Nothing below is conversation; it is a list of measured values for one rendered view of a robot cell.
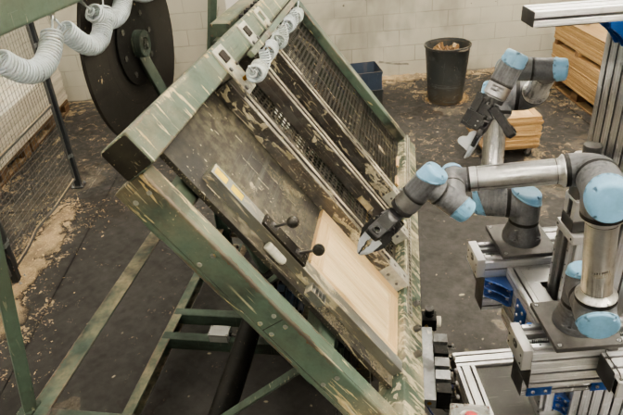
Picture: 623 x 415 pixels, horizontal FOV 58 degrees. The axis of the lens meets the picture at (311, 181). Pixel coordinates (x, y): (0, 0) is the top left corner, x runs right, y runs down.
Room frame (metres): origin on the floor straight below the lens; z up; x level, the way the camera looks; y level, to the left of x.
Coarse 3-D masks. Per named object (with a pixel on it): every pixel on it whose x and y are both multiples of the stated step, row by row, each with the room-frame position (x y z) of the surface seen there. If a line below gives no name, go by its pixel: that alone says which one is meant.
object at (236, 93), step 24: (216, 48) 1.92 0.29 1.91; (240, 72) 1.93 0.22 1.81; (240, 96) 1.89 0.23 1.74; (240, 120) 1.89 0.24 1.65; (264, 120) 1.88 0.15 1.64; (264, 144) 1.88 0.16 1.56; (288, 144) 1.90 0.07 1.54; (288, 168) 1.86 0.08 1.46; (312, 168) 1.90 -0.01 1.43; (312, 192) 1.85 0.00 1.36; (336, 216) 1.84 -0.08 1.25; (384, 264) 1.80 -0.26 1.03
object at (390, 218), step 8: (392, 208) 1.39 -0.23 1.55; (384, 216) 1.36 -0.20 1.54; (392, 216) 1.37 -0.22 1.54; (400, 216) 1.37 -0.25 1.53; (376, 224) 1.33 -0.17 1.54; (384, 224) 1.34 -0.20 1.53; (392, 224) 1.34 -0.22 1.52; (368, 232) 1.32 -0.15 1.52; (376, 232) 1.31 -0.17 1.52; (384, 232) 1.32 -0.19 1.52; (376, 240) 1.31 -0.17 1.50
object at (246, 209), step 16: (208, 176) 1.47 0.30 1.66; (224, 192) 1.46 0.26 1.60; (240, 208) 1.45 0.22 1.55; (256, 208) 1.48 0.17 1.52; (256, 224) 1.44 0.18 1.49; (272, 240) 1.44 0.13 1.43; (288, 256) 1.43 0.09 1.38; (304, 272) 1.42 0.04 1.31; (320, 288) 1.41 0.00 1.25; (336, 304) 1.40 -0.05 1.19; (352, 320) 1.40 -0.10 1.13; (368, 336) 1.39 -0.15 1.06; (384, 352) 1.38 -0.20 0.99; (400, 368) 1.38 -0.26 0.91
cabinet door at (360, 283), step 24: (312, 240) 1.65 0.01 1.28; (336, 240) 1.74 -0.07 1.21; (312, 264) 1.51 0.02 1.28; (336, 264) 1.62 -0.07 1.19; (360, 264) 1.74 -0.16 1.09; (336, 288) 1.50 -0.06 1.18; (360, 288) 1.61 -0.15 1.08; (384, 288) 1.73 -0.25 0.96; (360, 312) 1.49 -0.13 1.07; (384, 312) 1.61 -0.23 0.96; (384, 336) 1.48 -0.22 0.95
